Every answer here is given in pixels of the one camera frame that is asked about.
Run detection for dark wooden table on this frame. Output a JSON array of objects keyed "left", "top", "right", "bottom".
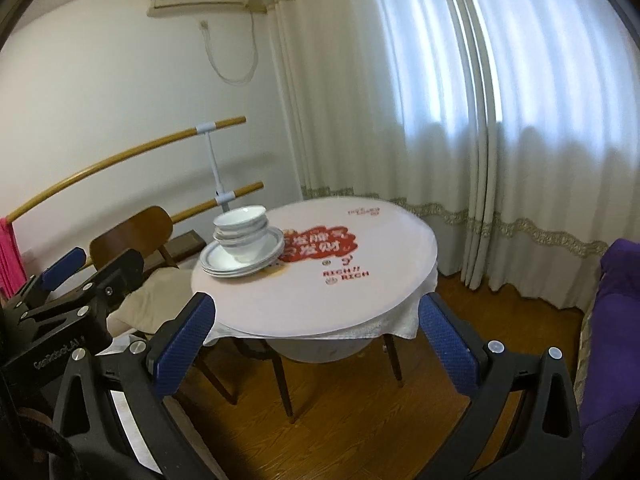
[{"left": 270, "top": 332, "right": 406, "bottom": 426}]

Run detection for long wooden barre rail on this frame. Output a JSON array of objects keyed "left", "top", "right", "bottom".
[{"left": 5, "top": 116, "right": 247, "bottom": 223}]

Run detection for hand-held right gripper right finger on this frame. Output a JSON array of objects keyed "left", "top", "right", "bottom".
[{"left": 419, "top": 292, "right": 583, "bottom": 480}]

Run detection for beige cushion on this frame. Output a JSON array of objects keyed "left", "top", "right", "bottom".
[{"left": 107, "top": 265, "right": 201, "bottom": 333}]

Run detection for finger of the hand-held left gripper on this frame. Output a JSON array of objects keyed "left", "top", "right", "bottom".
[
  {"left": 20, "top": 249, "right": 145, "bottom": 331},
  {"left": 0, "top": 246, "right": 87, "bottom": 318}
]

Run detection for brown wooden chair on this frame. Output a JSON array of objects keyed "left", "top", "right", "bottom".
[{"left": 90, "top": 205, "right": 238, "bottom": 406}]

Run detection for white cloth under table cover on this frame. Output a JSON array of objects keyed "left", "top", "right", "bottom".
[{"left": 202, "top": 260, "right": 441, "bottom": 348}]

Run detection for white barre bracket post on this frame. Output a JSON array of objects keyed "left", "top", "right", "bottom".
[{"left": 196, "top": 120, "right": 236, "bottom": 211}]

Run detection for round table with pink cover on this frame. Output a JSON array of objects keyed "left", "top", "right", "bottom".
[{"left": 191, "top": 199, "right": 438, "bottom": 336}]

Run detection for pink cloth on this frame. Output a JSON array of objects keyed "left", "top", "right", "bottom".
[{"left": 0, "top": 217, "right": 28, "bottom": 298}]

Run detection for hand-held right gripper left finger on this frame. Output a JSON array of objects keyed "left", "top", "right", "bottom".
[{"left": 50, "top": 292, "right": 217, "bottom": 480}]

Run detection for white air conditioner cable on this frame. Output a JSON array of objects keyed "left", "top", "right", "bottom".
[{"left": 200, "top": 10, "right": 260, "bottom": 85}]

